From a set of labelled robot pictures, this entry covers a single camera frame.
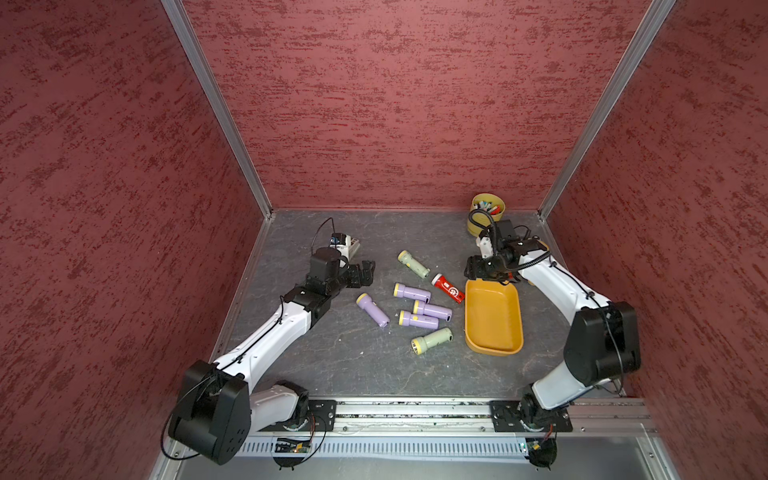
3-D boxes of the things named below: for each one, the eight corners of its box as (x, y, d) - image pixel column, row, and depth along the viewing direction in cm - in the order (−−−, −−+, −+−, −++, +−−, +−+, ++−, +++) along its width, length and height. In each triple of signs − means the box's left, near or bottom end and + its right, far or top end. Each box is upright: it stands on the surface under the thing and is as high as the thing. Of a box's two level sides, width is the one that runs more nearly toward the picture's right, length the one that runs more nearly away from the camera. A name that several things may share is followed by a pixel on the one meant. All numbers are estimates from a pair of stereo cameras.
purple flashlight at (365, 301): (355, 303, 96) (354, 298, 94) (365, 294, 98) (365, 289, 96) (383, 329, 91) (383, 325, 88) (393, 320, 93) (393, 315, 90)
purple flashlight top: (392, 295, 98) (392, 290, 96) (394, 286, 100) (394, 281, 98) (430, 303, 96) (431, 299, 94) (431, 293, 99) (432, 289, 96)
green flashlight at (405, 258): (396, 259, 108) (396, 254, 105) (403, 253, 109) (403, 248, 107) (423, 280, 102) (424, 275, 99) (429, 274, 104) (430, 269, 101)
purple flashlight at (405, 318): (397, 324, 91) (397, 320, 89) (399, 314, 94) (399, 309, 91) (437, 331, 90) (439, 327, 87) (438, 320, 92) (440, 316, 90)
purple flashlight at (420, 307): (410, 314, 94) (411, 309, 91) (413, 303, 96) (413, 298, 93) (450, 323, 92) (452, 318, 89) (451, 312, 94) (453, 307, 92)
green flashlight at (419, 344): (414, 356, 86) (415, 352, 83) (409, 343, 88) (410, 338, 85) (453, 342, 88) (455, 338, 85) (448, 330, 91) (449, 326, 88)
